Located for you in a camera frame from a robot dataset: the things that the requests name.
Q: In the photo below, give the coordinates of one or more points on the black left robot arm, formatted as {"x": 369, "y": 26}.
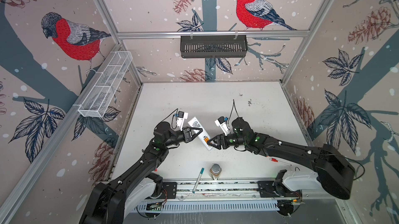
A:
{"x": 110, "y": 203}

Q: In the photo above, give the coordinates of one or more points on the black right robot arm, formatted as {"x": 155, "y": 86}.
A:
{"x": 335, "y": 173}

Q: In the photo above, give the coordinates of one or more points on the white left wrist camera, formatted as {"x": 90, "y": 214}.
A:
{"x": 180, "y": 119}

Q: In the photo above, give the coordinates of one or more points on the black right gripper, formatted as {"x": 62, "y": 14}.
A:
{"x": 219, "y": 139}

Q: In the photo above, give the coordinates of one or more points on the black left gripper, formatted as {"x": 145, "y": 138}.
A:
{"x": 187, "y": 135}

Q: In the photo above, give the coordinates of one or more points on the black hanging plastic basket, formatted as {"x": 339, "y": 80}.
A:
{"x": 209, "y": 46}

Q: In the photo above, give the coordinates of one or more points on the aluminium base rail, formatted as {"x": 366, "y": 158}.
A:
{"x": 248, "y": 195}

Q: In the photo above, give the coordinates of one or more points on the teal capped marker pen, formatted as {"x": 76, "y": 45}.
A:
{"x": 198, "y": 180}

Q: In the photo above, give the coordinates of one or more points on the silver metal binder clip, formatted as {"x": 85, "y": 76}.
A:
{"x": 215, "y": 171}

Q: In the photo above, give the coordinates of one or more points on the aluminium top crossbar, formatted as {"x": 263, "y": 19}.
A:
{"x": 250, "y": 34}

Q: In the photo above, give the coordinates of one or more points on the white remote control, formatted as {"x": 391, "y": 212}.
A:
{"x": 202, "y": 134}

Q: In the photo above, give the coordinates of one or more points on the white wire mesh basket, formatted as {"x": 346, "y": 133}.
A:
{"x": 100, "y": 95}

